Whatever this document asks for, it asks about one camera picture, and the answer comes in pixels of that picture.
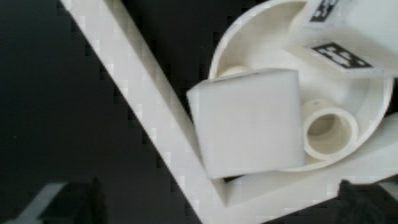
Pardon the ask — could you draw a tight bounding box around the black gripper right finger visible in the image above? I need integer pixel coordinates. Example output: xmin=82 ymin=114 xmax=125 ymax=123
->
xmin=335 ymin=179 xmax=398 ymax=224

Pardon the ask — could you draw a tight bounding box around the white round stool seat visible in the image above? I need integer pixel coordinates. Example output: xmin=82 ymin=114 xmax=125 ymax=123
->
xmin=208 ymin=0 xmax=393 ymax=172

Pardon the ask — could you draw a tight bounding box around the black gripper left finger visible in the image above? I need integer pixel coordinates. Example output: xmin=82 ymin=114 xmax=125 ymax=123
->
xmin=11 ymin=178 xmax=113 ymax=224

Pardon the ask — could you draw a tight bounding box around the white rail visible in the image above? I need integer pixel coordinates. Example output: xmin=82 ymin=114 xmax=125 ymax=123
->
xmin=224 ymin=113 xmax=398 ymax=224
xmin=61 ymin=0 xmax=228 ymax=224

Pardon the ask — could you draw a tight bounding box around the white front rail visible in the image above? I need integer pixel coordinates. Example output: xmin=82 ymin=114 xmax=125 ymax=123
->
xmin=224 ymin=113 xmax=398 ymax=224

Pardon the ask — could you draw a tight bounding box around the white right rail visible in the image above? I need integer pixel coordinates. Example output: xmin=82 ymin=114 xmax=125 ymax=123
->
xmin=61 ymin=0 xmax=228 ymax=224

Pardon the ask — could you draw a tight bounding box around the white stool leg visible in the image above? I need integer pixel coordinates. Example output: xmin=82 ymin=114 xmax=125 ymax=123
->
xmin=187 ymin=69 xmax=306 ymax=179
xmin=287 ymin=0 xmax=398 ymax=78

